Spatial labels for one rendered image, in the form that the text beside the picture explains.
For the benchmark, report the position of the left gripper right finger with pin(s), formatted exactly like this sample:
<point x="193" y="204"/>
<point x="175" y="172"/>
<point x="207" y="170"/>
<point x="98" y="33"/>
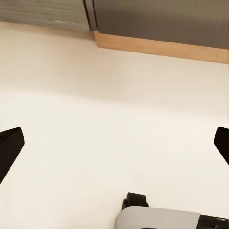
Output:
<point x="221" y="141"/>

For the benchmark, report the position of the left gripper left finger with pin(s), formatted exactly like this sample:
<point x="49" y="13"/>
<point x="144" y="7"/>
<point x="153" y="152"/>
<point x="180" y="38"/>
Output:
<point x="11" y="143"/>

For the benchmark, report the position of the cabinet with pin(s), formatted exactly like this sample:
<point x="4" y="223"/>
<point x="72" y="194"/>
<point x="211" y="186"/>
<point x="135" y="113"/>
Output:
<point x="193" y="22"/>

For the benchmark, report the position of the dishwasher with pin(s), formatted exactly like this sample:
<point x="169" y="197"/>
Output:
<point x="62" y="14"/>

